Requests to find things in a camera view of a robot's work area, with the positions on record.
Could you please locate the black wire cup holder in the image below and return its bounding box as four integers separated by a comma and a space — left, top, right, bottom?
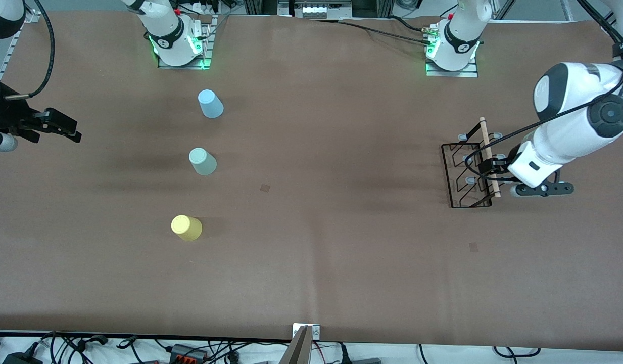
441, 117, 505, 209

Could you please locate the mint green plastic cup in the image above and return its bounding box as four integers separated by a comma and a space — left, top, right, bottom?
188, 147, 217, 176

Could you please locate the yellow plastic cup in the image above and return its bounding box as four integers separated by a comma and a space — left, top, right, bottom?
171, 214, 203, 242

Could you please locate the light blue plastic cup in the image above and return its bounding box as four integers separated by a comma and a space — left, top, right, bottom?
198, 89, 224, 119

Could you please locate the brown table mat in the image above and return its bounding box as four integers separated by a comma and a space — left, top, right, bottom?
0, 11, 623, 350

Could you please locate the grey electrical box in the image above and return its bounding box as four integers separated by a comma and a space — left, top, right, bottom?
278, 0, 352, 20

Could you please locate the black power adapter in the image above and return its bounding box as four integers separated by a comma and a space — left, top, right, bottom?
2, 351, 43, 364

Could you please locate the grey angled beam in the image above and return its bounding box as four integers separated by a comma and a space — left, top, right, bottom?
278, 325, 314, 364

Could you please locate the black orange connector box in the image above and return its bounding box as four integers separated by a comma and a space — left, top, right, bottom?
170, 344, 209, 364

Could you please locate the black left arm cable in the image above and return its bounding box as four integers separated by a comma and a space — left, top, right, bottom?
464, 0, 623, 183

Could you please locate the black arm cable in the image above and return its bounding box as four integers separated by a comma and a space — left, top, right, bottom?
464, 0, 623, 183
5, 0, 57, 100

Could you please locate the perforated aluminium rail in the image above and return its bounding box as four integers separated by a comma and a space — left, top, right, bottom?
0, 10, 41, 81

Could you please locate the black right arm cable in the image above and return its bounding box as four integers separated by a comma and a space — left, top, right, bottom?
5, 0, 57, 100

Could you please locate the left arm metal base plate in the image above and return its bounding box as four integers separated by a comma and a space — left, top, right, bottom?
425, 55, 480, 78

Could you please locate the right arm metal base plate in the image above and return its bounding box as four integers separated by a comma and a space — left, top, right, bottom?
157, 15, 214, 70

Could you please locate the black braided table cable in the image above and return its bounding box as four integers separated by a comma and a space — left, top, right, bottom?
311, 18, 433, 46

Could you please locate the black frame post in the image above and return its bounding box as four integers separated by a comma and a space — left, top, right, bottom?
352, 0, 394, 19
243, 0, 279, 16

